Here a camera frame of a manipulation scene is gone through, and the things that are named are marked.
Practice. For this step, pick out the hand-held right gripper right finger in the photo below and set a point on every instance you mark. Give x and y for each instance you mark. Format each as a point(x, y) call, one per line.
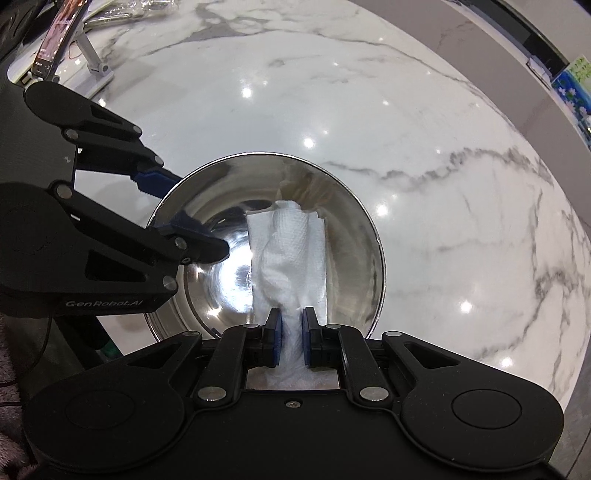
point(308, 339)

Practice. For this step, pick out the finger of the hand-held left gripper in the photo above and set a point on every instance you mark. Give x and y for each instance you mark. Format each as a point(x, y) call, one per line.
point(138, 235)
point(115, 134)

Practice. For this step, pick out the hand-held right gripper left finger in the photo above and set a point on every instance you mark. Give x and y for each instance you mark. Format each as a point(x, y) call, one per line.
point(274, 339)

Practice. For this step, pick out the stainless steel bowl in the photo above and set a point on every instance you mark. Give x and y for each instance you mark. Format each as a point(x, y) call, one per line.
point(351, 258)

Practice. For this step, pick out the white paper towel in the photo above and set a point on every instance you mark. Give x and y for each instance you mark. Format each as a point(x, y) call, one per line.
point(291, 249)

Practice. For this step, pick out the black smartphone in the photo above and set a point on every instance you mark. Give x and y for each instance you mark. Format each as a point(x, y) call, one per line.
point(55, 37)

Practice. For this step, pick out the clear crinkled plastic bag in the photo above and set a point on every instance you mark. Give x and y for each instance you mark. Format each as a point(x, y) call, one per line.
point(134, 10)

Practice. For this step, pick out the grey fleece clothing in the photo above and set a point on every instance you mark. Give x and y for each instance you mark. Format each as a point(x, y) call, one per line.
point(16, 397)

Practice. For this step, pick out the long white tv cabinet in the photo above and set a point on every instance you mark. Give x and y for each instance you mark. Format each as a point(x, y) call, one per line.
point(517, 78)

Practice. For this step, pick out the blue lotus painting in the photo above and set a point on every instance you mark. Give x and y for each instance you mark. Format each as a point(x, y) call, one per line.
point(575, 94)

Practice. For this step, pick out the black television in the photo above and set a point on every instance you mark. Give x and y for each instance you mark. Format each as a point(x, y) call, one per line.
point(535, 27)

